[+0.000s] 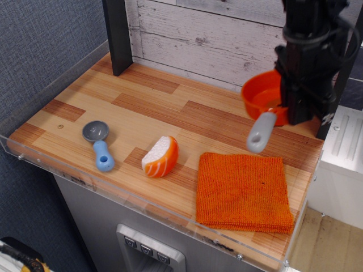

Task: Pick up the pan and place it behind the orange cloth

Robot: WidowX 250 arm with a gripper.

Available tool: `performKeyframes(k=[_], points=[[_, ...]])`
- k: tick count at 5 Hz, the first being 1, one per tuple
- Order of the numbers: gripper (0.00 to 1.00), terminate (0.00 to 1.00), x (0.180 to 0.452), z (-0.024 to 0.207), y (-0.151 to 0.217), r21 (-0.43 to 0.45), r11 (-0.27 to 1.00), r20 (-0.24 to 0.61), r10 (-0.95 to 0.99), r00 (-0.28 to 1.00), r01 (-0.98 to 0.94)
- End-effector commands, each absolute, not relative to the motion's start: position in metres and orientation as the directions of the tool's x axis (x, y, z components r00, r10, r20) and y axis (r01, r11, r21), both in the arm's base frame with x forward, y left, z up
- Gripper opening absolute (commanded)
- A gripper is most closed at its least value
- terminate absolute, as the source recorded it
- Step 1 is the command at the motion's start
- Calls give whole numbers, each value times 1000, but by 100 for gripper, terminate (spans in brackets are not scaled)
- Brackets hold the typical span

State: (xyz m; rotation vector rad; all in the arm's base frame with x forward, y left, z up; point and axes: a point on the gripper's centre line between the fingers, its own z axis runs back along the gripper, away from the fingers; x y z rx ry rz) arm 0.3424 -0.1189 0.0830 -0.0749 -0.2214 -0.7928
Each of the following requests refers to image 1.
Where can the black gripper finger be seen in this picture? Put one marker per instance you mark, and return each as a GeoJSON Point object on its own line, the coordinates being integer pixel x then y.
{"type": "Point", "coordinates": [285, 88]}
{"type": "Point", "coordinates": [299, 108]}

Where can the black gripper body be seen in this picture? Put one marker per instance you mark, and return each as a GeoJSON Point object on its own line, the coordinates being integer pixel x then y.
{"type": "Point", "coordinates": [311, 64]}

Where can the orange pan with grey handle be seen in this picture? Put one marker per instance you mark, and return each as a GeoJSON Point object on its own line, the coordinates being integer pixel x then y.
{"type": "Point", "coordinates": [262, 99]}

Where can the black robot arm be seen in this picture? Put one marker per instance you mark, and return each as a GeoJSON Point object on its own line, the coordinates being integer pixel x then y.
{"type": "Point", "coordinates": [315, 18]}

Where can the orange folded cloth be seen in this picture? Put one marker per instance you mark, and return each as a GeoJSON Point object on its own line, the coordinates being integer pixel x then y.
{"type": "Point", "coordinates": [243, 193]}

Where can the white toy sink unit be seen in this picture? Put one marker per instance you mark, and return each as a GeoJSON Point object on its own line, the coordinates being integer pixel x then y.
{"type": "Point", "coordinates": [336, 187]}

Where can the toy salmon sushi piece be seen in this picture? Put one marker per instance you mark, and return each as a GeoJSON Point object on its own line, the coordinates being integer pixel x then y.
{"type": "Point", "coordinates": [162, 157]}

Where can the grey blue toy scoop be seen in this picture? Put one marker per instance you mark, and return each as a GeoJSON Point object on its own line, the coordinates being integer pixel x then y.
{"type": "Point", "coordinates": [96, 132]}

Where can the silver dispenser button panel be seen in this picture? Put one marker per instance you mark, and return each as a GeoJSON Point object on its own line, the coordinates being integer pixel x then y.
{"type": "Point", "coordinates": [143, 253]}

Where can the grey toy fridge cabinet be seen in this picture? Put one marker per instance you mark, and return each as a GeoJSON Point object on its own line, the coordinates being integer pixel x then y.
{"type": "Point", "coordinates": [97, 217]}

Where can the clear acrylic table guard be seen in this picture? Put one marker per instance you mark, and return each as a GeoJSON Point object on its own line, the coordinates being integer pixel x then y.
{"type": "Point", "coordinates": [139, 107]}

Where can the black yellow bag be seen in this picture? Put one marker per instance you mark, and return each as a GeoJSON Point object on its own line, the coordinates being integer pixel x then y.
{"type": "Point", "coordinates": [16, 256]}

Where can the black right frame post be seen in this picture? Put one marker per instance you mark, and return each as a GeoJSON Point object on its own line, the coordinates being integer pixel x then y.
{"type": "Point", "coordinates": [352, 53]}

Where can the black frame post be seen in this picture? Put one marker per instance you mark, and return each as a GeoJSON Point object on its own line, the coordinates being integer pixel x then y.
{"type": "Point", "coordinates": [352, 53]}
{"type": "Point", "coordinates": [118, 35]}

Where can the black left frame post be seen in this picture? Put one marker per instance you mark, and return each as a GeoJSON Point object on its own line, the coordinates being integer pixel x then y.
{"type": "Point", "coordinates": [118, 35]}

